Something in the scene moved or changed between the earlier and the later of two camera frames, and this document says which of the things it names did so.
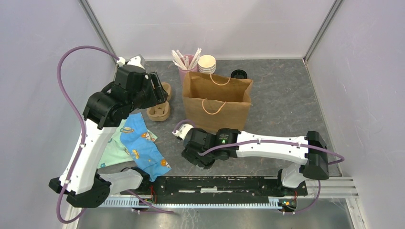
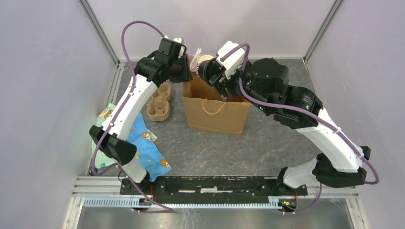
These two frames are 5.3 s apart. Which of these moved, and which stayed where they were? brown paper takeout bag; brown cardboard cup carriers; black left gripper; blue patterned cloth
Moved: black left gripper
Stayed: blue patterned cloth; brown paper takeout bag; brown cardboard cup carriers
